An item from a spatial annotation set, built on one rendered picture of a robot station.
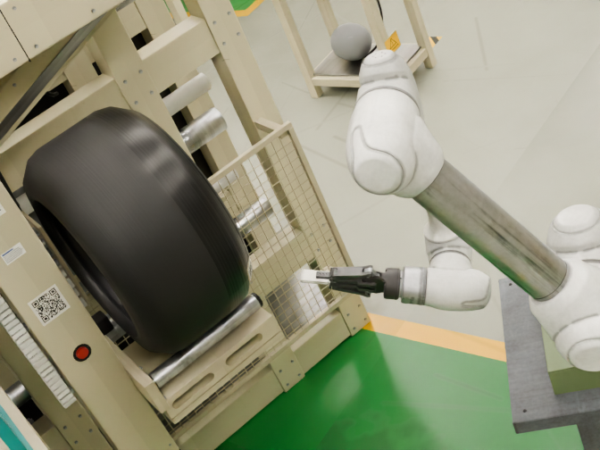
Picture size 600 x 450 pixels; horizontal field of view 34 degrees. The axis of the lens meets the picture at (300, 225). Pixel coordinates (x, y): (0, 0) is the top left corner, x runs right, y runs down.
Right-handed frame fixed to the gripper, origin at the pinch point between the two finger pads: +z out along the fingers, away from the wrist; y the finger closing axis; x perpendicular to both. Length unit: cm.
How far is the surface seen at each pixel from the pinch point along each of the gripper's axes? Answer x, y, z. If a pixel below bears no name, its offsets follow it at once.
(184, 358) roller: -17.4, 16.1, 31.0
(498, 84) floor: 193, 161, -67
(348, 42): 221, 171, 7
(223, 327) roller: -8.1, 16.1, 22.6
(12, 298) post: -18, -13, 66
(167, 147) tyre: 14.5, -28.8, 34.6
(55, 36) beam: 42, -31, 66
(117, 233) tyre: -7, -27, 42
